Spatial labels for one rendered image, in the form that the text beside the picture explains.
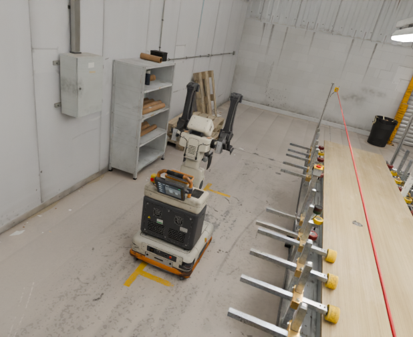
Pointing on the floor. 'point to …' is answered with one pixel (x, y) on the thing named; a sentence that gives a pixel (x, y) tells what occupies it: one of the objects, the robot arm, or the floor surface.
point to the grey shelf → (131, 91)
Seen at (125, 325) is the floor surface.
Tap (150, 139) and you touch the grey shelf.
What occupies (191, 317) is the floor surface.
